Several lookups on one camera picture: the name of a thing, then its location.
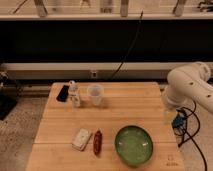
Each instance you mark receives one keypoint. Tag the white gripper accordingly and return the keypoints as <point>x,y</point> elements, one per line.
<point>169,113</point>

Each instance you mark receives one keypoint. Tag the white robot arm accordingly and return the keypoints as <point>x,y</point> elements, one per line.
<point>187,82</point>

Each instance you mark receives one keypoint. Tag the blue box on floor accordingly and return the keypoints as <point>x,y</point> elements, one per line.
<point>178,121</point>

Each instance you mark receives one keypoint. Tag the translucent white cup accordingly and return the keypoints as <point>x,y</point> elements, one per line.
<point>95,94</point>

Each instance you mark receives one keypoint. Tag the black equipment at left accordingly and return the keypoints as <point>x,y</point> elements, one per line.
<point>7,102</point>

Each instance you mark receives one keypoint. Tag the small clear plastic bottle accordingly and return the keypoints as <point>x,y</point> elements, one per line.
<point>73,93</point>

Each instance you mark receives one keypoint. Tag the green ceramic bowl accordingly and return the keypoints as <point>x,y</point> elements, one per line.
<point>133,145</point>

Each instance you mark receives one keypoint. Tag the red-brown sausage toy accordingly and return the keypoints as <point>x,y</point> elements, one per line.
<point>97,143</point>

